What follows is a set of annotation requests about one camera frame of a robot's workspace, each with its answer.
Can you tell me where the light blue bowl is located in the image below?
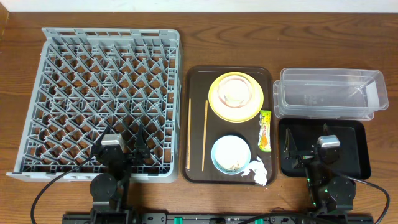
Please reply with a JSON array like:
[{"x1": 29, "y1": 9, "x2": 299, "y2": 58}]
[{"x1": 211, "y1": 135, "x2": 251, "y2": 175}]

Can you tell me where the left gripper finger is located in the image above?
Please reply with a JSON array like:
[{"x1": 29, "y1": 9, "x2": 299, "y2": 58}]
[
  {"x1": 95, "y1": 127, "x2": 111, "y2": 147},
  {"x1": 134, "y1": 124, "x2": 150, "y2": 159}
]

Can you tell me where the clear plastic bin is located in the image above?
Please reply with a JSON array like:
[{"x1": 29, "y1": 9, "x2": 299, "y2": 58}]
[{"x1": 273, "y1": 68, "x2": 389, "y2": 121}]

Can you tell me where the black tray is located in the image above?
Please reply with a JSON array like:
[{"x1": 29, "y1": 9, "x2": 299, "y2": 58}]
[{"x1": 279, "y1": 118, "x2": 371, "y2": 180}]

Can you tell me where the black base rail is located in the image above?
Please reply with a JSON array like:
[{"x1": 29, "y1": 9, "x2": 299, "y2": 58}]
[{"x1": 62, "y1": 213, "x2": 373, "y2": 224}]

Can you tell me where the wooden chopstick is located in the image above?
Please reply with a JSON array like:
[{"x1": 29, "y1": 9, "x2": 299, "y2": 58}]
[
  {"x1": 201, "y1": 100, "x2": 208, "y2": 172},
  {"x1": 187, "y1": 98, "x2": 192, "y2": 170}
]

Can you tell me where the yellow green snack wrapper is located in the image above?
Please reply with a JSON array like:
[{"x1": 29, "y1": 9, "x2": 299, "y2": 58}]
[{"x1": 257, "y1": 110, "x2": 272, "y2": 152}]

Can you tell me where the pink bowl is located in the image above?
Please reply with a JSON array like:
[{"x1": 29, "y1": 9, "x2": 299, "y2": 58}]
[{"x1": 217, "y1": 75, "x2": 252, "y2": 108}]

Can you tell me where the grey dishwasher rack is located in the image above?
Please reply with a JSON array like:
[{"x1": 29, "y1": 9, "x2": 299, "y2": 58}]
[{"x1": 9, "y1": 27, "x2": 182, "y2": 183}]

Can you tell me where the white tissue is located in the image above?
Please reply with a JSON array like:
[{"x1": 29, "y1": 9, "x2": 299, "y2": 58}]
[{"x1": 241, "y1": 156, "x2": 268, "y2": 186}]

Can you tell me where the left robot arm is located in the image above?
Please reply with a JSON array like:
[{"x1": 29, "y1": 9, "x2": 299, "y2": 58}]
[{"x1": 86, "y1": 125, "x2": 150, "y2": 224}]

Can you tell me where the yellow plate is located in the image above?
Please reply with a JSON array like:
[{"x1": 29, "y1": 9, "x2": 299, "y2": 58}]
[{"x1": 208, "y1": 72, "x2": 264, "y2": 123}]

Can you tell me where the dark brown serving tray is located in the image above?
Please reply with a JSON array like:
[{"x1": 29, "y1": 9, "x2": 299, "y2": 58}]
[{"x1": 181, "y1": 66, "x2": 277, "y2": 185}]

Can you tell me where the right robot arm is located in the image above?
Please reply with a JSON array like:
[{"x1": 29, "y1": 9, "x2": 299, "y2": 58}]
[{"x1": 284, "y1": 128, "x2": 356, "y2": 218}]

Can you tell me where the food scraps rice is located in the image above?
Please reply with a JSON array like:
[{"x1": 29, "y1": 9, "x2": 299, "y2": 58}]
[{"x1": 215, "y1": 142, "x2": 247, "y2": 172}]

